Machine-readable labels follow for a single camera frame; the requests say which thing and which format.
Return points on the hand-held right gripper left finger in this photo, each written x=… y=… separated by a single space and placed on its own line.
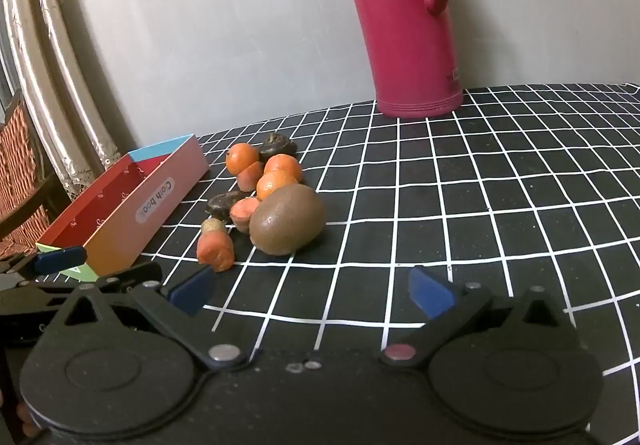
x=192 y=289

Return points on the small orange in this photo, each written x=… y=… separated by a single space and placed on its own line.
x=285 y=166
x=274 y=185
x=242 y=157

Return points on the carrot piece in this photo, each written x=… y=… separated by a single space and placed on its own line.
x=243 y=212
x=216 y=250
x=250 y=176

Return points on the silver embossed frame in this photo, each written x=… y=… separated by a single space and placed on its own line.
x=50 y=75

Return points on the brown kiwi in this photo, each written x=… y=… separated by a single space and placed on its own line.
x=287 y=222

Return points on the black checked tablecloth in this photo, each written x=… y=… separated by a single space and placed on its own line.
x=500 y=200

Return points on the colourful cardboard box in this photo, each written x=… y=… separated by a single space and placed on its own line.
x=125 y=225

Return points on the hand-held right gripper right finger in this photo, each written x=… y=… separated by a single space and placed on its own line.
x=430 y=297

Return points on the red thermos jug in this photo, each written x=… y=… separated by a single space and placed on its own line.
x=400 y=25

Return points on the wicker chair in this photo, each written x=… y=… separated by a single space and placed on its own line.
x=20 y=165

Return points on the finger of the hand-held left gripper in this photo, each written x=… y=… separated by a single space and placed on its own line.
x=130 y=276
x=60 y=259

